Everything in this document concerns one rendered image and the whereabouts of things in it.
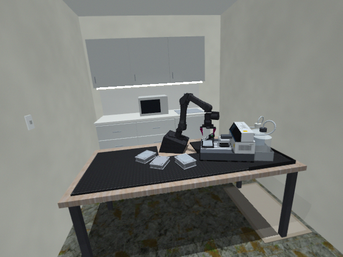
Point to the white well plate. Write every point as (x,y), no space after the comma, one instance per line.
(145,154)
(184,157)
(207,143)

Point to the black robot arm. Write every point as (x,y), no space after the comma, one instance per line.
(184,102)

